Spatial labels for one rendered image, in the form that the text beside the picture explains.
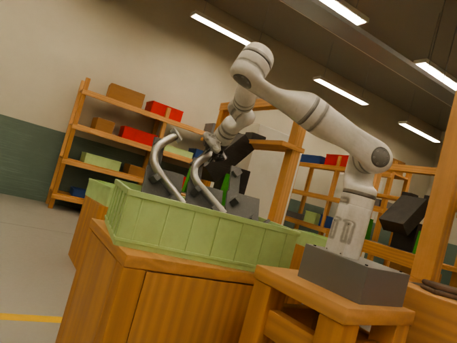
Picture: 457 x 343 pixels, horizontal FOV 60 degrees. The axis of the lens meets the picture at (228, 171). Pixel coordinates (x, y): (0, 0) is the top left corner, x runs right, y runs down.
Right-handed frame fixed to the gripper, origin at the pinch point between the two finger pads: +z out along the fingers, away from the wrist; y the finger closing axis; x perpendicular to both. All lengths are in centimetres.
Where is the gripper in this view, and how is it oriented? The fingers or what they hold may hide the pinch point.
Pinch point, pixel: (209, 155)
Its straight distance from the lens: 160.3
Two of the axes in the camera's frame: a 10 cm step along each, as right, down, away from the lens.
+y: -5.9, -7.9, 1.4
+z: -4.0, 4.4, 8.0
